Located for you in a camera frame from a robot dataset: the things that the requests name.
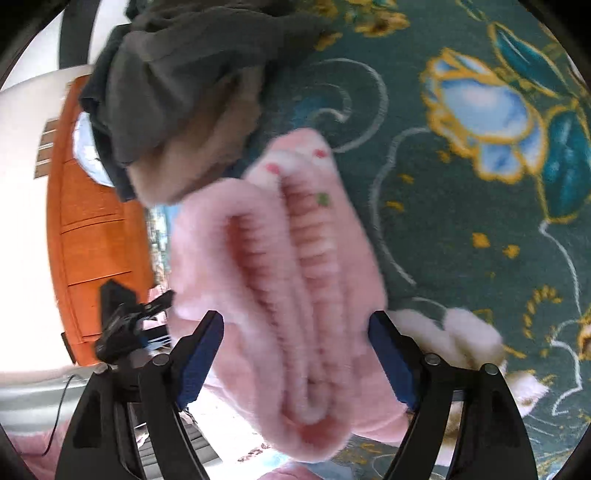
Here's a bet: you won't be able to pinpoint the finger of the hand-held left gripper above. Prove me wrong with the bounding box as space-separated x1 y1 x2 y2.
136 290 176 320
136 335 175 352

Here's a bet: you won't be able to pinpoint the pink fleece floral pajama pants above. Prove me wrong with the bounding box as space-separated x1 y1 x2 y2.
166 128 411 462

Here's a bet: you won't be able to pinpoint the orange wooden panelled furniture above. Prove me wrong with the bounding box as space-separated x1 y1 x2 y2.
45 76 158 366

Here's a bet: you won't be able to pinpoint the black cable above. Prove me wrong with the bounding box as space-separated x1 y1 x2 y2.
41 375 75 457

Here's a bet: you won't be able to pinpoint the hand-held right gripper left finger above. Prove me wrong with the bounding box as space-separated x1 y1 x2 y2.
55 310 225 480

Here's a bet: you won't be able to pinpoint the grey garment with beige lining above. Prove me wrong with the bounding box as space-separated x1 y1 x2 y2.
78 0 342 206

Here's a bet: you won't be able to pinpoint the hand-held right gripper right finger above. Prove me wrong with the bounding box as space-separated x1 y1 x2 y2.
368 310 540 480

